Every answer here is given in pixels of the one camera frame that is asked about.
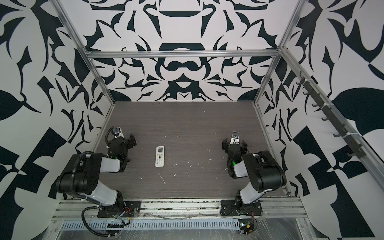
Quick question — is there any grey wall hook rail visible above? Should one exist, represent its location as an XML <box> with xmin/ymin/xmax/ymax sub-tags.
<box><xmin>297</xmin><ymin>72</ymin><xmax>368</xmax><ymax>159</ymax></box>

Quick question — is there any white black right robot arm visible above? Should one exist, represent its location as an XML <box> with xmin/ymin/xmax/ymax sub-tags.
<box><xmin>220</xmin><ymin>135</ymin><xmax>287</xmax><ymax>217</ymax></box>

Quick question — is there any small green circuit board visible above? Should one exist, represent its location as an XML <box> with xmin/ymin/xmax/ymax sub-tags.
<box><xmin>239</xmin><ymin>218</ymin><xmax>258</xmax><ymax>236</ymax></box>

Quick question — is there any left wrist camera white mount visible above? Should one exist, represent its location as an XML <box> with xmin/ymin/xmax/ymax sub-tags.
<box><xmin>111</xmin><ymin>127</ymin><xmax>124</xmax><ymax>138</ymax></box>

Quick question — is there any white remote control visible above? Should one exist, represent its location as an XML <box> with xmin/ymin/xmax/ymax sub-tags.
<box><xmin>155</xmin><ymin>146</ymin><xmax>165</xmax><ymax>168</ymax></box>

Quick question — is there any aluminium cage frame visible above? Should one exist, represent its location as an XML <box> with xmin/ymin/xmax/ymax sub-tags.
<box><xmin>52</xmin><ymin>1</ymin><xmax>384</xmax><ymax>188</ymax></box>

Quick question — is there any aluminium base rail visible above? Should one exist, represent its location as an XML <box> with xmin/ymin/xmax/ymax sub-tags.
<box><xmin>53</xmin><ymin>197</ymin><xmax>308</xmax><ymax>220</ymax></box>

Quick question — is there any black corrugated cable conduit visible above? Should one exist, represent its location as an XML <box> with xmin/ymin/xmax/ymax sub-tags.
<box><xmin>69</xmin><ymin>151</ymin><xmax>97</xmax><ymax>200</ymax></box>

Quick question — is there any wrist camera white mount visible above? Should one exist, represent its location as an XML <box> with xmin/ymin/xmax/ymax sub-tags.
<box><xmin>230</xmin><ymin>131</ymin><xmax>240</xmax><ymax>145</ymax></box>
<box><xmin>111</xmin><ymin>127</ymin><xmax>124</xmax><ymax>138</ymax></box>

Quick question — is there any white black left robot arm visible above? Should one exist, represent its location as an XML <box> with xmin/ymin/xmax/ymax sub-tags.
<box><xmin>56</xmin><ymin>128</ymin><xmax>140</xmax><ymax>218</ymax></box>

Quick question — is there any white slotted cable duct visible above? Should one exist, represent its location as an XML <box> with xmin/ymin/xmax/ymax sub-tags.
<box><xmin>61</xmin><ymin>219</ymin><xmax>240</xmax><ymax>231</ymax></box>

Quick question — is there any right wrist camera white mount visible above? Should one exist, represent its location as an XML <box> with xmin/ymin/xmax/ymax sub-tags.
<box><xmin>230</xmin><ymin>131</ymin><xmax>240</xmax><ymax>145</ymax></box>

